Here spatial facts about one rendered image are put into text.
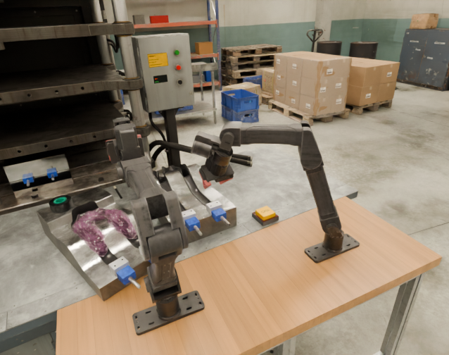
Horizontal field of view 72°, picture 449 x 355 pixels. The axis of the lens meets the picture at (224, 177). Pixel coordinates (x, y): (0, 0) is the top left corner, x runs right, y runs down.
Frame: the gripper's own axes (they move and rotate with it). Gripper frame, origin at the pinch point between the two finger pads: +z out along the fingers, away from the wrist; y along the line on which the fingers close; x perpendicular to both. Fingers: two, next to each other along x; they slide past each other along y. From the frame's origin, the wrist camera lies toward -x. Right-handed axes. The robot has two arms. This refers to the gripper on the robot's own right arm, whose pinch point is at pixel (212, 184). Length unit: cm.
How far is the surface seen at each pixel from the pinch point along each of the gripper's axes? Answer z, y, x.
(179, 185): 21.1, 4.7, -15.4
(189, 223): 7.2, 11.8, 8.8
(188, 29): 293, -263, -563
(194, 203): 15.5, 3.9, -2.0
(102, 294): 9.4, 44.6, 20.4
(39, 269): 25, 62, 0
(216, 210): 8.3, -0.2, 6.7
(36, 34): -1, 43, -96
